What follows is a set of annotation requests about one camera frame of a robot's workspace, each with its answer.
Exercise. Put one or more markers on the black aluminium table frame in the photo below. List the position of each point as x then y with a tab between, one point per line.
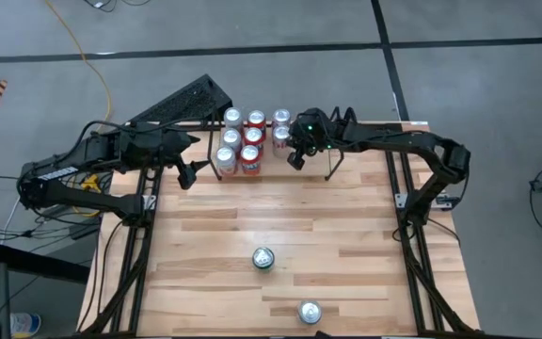
416	282

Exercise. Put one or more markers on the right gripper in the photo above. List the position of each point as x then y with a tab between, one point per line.
318	132

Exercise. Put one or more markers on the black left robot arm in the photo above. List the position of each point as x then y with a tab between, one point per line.
78	157

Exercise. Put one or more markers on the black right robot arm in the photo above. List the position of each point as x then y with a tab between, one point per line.
412	146

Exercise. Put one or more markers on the green Sprite can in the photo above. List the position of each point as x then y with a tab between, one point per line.
263	258

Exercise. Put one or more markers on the white blue yellow packet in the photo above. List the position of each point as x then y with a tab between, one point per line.
25	325

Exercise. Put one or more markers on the red soda can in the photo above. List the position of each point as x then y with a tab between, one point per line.
256	117
253	135

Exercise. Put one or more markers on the black flat floor bar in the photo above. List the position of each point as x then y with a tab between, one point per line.
40	264

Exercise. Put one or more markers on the silver red-logo soda can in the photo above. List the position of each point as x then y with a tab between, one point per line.
231	138
225	156
281	116
309	311
233	115
281	137

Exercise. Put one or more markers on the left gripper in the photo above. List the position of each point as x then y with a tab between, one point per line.
155	143

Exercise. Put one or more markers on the black perforated metal case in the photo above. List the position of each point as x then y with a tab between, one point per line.
181	101

